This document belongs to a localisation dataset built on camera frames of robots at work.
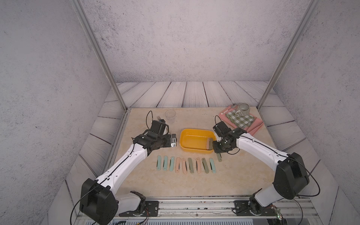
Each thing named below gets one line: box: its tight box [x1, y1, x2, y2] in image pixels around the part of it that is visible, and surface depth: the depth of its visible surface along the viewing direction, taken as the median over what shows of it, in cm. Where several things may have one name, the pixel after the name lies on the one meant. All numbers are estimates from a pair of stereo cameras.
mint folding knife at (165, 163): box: [163, 155, 168, 171], surface depth 91 cm
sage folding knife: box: [216, 152, 223, 163], surface depth 84 cm
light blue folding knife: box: [169, 156, 175, 172], surface depth 91 cm
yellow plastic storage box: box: [179, 128, 217, 154], surface depth 101 cm
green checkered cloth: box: [225, 109, 255, 129], surface depth 113 cm
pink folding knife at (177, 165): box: [175, 157, 181, 174], surface depth 91 cm
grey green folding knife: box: [201, 157, 209, 174], surface depth 91 cm
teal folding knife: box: [209, 157, 217, 174], surface depth 91 cm
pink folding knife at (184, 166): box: [181, 158, 188, 175], surface depth 90 cm
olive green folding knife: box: [187, 157, 195, 174], surface depth 91 cm
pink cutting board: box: [218, 105, 264, 136], surface depth 112 cm
